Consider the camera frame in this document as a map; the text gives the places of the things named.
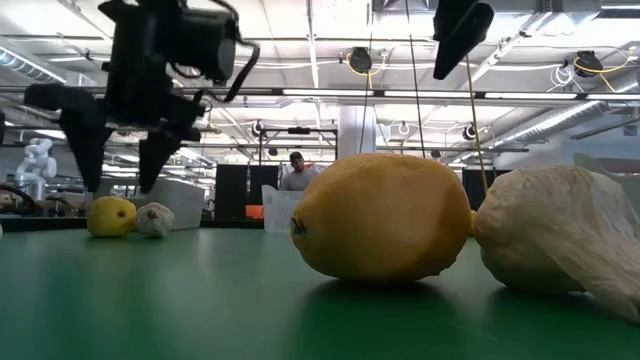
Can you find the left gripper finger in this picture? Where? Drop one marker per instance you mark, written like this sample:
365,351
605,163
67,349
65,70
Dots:
85,135
152,160

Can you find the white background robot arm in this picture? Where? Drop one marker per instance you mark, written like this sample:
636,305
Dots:
37,165

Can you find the silver ventilation duct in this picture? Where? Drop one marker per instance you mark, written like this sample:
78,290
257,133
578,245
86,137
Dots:
575,117

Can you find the small black ceiling reel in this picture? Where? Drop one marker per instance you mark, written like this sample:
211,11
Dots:
469,132
257,129

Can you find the yellow lemon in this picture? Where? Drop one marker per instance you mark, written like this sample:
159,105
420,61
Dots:
111,217
380,220

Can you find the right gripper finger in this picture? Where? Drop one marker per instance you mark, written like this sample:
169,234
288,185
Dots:
460,35

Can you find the overhead metal rail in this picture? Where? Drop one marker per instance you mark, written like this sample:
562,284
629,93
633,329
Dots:
350,92

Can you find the white building column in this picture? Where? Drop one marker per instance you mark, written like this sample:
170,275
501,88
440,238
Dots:
357,130

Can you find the orange box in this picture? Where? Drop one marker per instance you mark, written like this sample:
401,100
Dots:
254,212

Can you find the person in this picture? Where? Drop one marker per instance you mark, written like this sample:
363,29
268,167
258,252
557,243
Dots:
300,180

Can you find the white garlic bulb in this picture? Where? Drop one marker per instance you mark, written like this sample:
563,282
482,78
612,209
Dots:
550,230
155,222

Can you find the clear plastic bin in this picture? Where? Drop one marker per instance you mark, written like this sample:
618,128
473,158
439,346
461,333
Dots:
277,210

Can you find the black panel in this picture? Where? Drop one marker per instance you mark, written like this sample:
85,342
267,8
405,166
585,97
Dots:
263,175
231,192

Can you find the black metal frame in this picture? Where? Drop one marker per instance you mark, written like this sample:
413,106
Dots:
299,130

